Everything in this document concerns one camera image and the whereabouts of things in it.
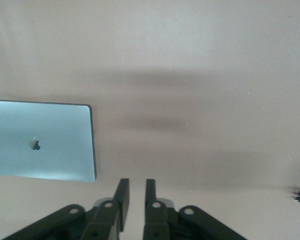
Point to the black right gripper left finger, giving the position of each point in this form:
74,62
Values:
102,220

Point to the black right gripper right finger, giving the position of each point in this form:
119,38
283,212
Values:
160,220

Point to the grey open-lid laptop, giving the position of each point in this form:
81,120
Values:
40,140

